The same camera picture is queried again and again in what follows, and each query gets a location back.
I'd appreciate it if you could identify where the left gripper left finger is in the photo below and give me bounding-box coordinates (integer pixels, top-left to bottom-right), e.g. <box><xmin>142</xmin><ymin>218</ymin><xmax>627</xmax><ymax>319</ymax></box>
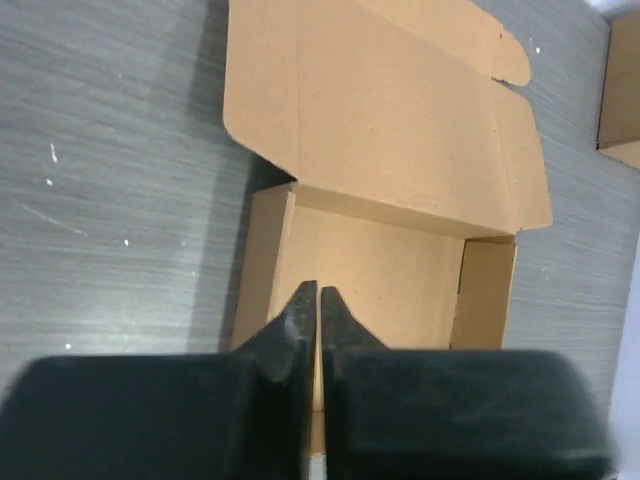
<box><xmin>1</xmin><ymin>281</ymin><xmax>318</xmax><ymax>479</ymax></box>

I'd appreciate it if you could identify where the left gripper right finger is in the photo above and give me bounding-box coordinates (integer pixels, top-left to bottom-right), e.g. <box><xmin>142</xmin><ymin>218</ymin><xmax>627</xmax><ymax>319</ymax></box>
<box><xmin>320</xmin><ymin>287</ymin><xmax>614</xmax><ymax>479</ymax></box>

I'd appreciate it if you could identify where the brown cardboard box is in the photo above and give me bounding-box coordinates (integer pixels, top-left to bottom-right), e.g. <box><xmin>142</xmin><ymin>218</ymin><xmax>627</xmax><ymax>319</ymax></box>
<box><xmin>597</xmin><ymin>11</ymin><xmax>640</xmax><ymax>169</ymax></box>
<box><xmin>222</xmin><ymin>0</ymin><xmax>554</xmax><ymax>456</ymax></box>

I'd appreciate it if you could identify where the folded brown cardboard box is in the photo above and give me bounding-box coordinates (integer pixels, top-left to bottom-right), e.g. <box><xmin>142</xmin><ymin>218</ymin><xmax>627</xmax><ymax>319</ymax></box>
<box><xmin>597</xmin><ymin>11</ymin><xmax>640</xmax><ymax>169</ymax></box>

